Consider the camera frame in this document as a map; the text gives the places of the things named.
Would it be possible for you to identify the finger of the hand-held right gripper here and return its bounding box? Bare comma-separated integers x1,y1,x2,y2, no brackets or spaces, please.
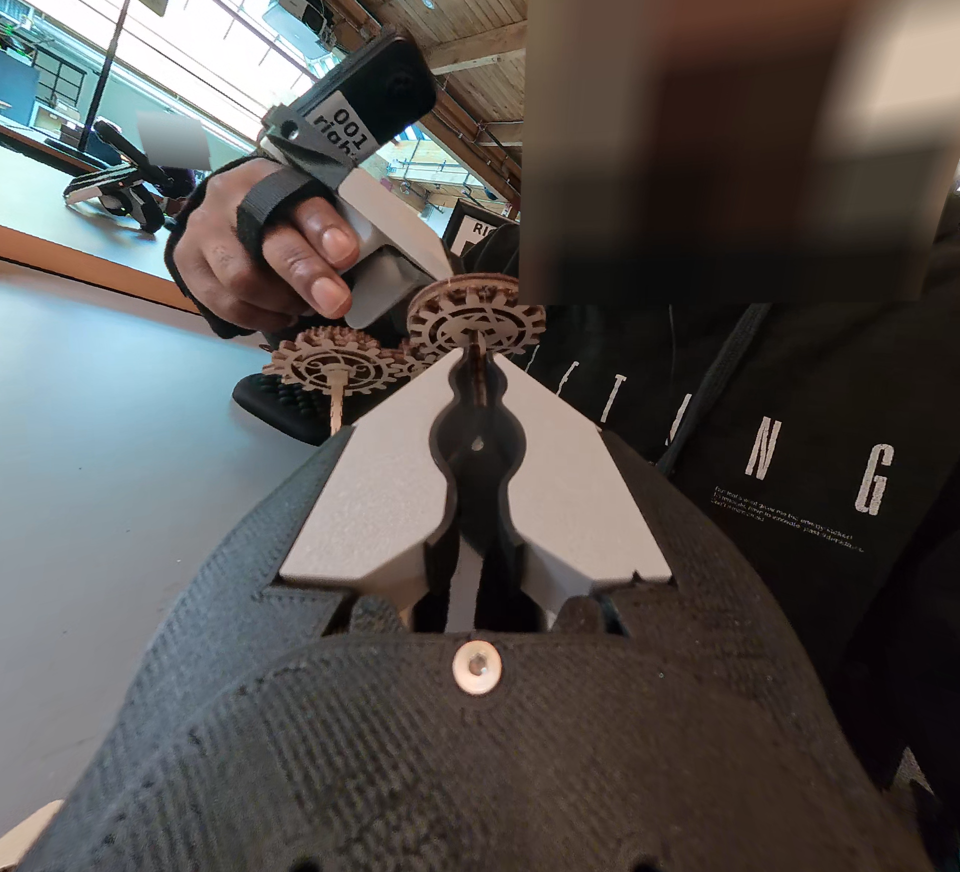
336,169,456,282

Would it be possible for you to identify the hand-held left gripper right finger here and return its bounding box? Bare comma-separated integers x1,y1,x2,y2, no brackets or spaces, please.
487,353,675,629

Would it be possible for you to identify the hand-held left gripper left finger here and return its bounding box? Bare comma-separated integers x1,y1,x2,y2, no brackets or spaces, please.
277,349,466,627

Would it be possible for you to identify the wooden gear assembly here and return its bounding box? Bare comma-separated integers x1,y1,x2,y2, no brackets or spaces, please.
262,273,547,440

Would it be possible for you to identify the wooden puzzle sheet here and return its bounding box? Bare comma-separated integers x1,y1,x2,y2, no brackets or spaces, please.
0,799,66,869

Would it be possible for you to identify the person's right hand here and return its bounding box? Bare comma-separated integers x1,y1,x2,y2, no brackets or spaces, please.
178,163,363,335

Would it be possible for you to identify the black framed marker board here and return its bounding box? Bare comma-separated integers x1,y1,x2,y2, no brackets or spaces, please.
441,200,521,260

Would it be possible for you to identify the white ceiling projector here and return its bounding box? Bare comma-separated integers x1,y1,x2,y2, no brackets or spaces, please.
261,0,336,61

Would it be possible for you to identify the person's black hoodie torso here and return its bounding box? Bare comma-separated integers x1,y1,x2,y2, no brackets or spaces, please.
457,219,960,872

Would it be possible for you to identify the wood-edged grey table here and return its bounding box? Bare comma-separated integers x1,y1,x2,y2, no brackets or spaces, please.
0,143,204,316

